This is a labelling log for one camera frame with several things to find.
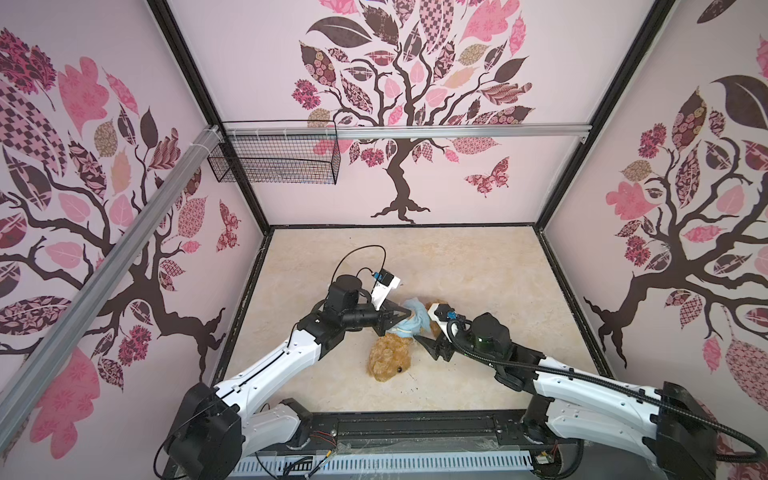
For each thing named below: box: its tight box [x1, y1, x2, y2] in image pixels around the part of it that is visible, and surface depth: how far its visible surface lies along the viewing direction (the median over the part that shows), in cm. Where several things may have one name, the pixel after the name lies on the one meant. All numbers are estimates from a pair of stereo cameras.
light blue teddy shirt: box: [386, 298, 431, 338], surface depth 75 cm
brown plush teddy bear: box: [367, 300, 445, 383], surface depth 75 cm
